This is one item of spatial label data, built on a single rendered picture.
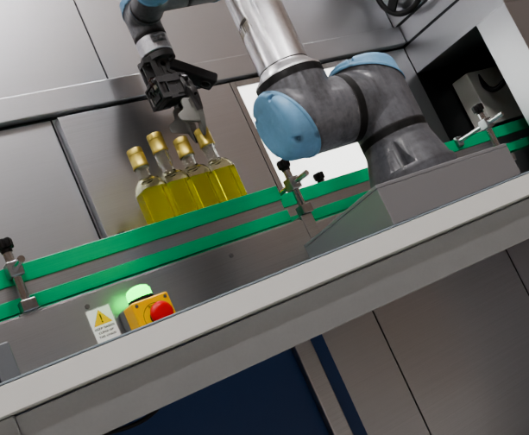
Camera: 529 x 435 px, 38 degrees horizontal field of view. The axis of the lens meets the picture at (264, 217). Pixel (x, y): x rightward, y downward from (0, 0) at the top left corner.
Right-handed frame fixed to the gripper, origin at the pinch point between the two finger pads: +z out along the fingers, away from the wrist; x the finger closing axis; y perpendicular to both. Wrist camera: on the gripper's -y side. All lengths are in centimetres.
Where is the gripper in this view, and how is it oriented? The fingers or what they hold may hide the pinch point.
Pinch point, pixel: (201, 133)
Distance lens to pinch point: 176.0
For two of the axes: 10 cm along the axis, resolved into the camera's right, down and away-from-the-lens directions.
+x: 4.5, -3.5, -8.2
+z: 4.1, 9.0, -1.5
